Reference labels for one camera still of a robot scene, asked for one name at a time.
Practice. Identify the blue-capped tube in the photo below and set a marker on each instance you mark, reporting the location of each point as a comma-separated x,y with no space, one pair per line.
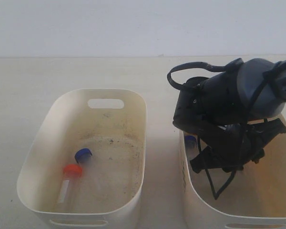
87,162
190,143

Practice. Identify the white plastic bin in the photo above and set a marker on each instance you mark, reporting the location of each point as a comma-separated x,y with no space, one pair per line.
112,124
256,198

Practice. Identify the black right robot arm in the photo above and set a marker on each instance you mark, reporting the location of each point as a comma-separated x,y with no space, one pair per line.
256,77

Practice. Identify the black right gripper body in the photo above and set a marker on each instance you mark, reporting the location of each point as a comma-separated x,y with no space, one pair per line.
218,116

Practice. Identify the orange-capped tube with label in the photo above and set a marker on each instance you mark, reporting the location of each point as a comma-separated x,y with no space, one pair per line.
71,176

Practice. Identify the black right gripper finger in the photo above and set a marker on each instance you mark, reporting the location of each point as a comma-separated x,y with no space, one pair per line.
269,130
208,159

